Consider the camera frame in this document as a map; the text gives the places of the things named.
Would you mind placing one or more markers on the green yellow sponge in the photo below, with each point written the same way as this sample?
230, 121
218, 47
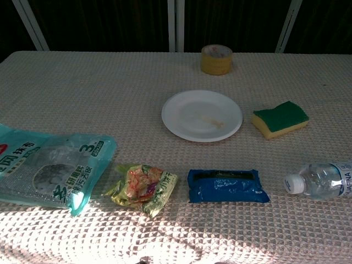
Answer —
277, 115

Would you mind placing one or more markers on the white round plate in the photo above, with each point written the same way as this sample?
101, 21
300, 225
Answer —
189, 121

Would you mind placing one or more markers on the yellow-green snack packet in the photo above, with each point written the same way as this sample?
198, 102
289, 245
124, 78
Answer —
143, 187

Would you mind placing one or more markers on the beige waffle-weave tablecloth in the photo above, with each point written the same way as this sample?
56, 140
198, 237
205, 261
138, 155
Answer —
110, 96

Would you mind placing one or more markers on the blue tissue pack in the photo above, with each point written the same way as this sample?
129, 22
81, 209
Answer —
228, 189

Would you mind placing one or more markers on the yellow tape roll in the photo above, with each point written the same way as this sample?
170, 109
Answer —
216, 63

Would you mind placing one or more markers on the teal cleaning cloth package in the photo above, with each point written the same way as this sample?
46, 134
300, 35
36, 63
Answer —
46, 170

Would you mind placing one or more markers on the clear plastic water bottle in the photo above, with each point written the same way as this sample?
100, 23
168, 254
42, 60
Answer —
321, 181

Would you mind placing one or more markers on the white vertical frame post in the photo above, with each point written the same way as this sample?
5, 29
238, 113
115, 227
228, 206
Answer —
176, 24

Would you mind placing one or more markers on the white slanted frame bar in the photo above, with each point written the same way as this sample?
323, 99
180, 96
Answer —
30, 24
286, 27

